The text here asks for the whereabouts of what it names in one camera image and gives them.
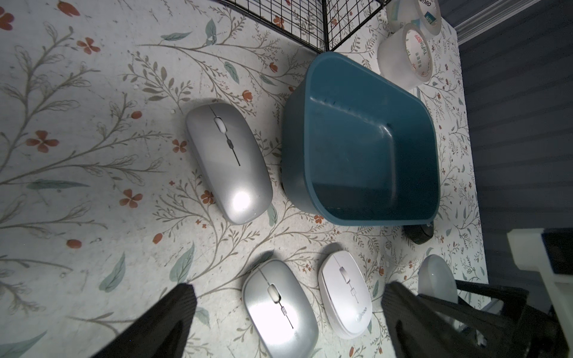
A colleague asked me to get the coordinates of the black mouse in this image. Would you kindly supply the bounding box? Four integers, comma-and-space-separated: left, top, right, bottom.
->
403, 222, 434, 245

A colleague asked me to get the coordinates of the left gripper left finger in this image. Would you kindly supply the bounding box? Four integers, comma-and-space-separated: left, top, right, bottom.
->
94, 283, 197, 357

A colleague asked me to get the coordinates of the black wire desk organizer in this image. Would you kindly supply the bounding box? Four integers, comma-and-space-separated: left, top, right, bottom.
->
220, 0, 389, 53

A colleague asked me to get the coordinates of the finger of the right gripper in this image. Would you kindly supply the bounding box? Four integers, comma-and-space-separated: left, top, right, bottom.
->
418, 280, 531, 357

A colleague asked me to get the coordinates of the teal storage box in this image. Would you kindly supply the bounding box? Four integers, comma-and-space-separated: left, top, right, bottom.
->
281, 52, 440, 226

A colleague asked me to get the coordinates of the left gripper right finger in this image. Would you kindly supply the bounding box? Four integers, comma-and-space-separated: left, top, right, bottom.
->
382, 282, 488, 357

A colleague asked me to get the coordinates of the silver grey mouse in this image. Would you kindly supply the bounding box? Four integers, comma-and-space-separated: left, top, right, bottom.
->
186, 103, 273, 225

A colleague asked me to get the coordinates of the white rounded mouse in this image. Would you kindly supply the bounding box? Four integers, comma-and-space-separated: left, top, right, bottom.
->
418, 254, 458, 304

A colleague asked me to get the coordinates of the clear tape roll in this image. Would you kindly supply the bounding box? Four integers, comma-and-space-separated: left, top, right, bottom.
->
378, 23, 434, 90
385, 0, 442, 39

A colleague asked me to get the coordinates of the clear tape roll far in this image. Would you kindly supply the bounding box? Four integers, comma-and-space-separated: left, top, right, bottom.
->
385, 0, 442, 39

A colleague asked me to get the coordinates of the clear tape roll near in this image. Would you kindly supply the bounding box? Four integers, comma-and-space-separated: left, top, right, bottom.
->
378, 23, 434, 90

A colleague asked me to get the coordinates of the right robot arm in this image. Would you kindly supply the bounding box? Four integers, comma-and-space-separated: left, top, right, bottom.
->
418, 229, 572, 357

